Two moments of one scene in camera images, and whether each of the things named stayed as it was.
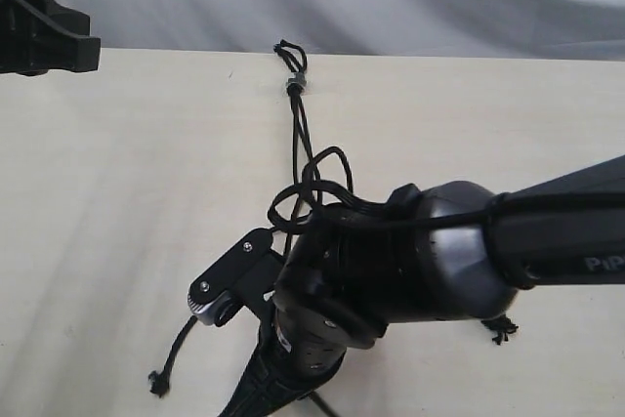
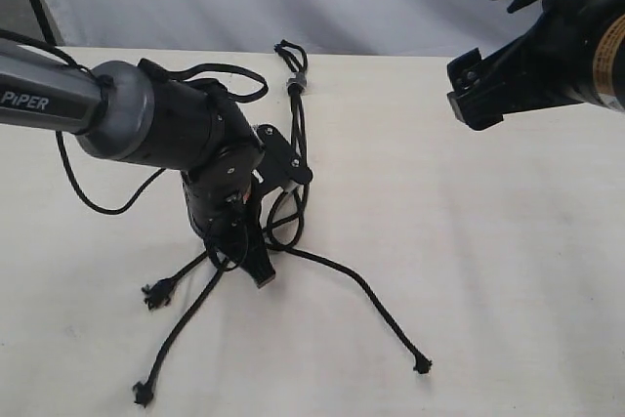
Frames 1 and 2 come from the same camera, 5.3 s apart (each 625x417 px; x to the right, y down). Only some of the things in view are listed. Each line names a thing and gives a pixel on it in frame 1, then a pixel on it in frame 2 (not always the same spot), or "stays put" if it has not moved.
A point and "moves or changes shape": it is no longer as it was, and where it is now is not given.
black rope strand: x=159 y=380 to x=159 y=293
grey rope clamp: x=300 y=80 stays put
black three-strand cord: x=311 y=166 moves or changes shape
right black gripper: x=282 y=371 to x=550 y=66
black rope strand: x=502 y=325 to x=144 y=390
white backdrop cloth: x=536 y=4 stays put
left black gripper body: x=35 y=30 to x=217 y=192
